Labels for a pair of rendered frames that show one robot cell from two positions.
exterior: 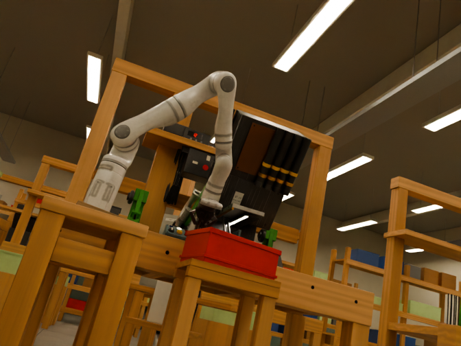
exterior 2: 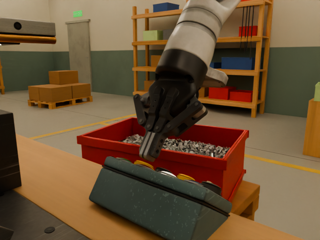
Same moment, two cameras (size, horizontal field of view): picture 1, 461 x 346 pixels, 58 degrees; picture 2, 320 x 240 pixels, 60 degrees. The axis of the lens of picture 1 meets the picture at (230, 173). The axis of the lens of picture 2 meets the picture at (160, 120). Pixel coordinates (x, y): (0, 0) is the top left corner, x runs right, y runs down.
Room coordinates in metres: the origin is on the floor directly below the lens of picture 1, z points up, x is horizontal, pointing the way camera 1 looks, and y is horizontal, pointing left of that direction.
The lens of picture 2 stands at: (1.97, 0.39, 1.08)
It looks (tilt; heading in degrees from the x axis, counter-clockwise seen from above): 13 degrees down; 233
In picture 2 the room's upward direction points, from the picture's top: straight up
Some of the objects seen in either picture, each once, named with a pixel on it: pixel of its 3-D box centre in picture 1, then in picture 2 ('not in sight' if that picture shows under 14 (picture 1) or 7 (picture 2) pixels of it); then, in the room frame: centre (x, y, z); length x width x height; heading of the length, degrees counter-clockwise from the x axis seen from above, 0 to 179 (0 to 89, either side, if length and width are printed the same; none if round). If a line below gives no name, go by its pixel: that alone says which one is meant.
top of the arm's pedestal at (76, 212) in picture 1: (90, 223); not in sight; (1.41, 0.42, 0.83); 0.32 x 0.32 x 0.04; 21
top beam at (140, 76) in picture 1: (228, 108); not in sight; (2.41, 0.11, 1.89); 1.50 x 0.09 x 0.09; 104
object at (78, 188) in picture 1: (209, 185); not in sight; (2.41, 0.11, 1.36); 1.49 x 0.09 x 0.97; 104
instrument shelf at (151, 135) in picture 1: (217, 159); not in sight; (2.37, 0.10, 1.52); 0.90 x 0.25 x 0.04; 104
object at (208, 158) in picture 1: (198, 166); not in sight; (2.30, 0.19, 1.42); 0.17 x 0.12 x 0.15; 104
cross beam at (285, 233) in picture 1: (201, 208); not in sight; (2.48, 0.12, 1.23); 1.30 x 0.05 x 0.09; 104
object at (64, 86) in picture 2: not in sight; (60, 87); (-0.05, -6.14, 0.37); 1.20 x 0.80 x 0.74; 23
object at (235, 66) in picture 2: not in sight; (192, 55); (-2.18, -4.01, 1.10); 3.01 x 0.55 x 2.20; 105
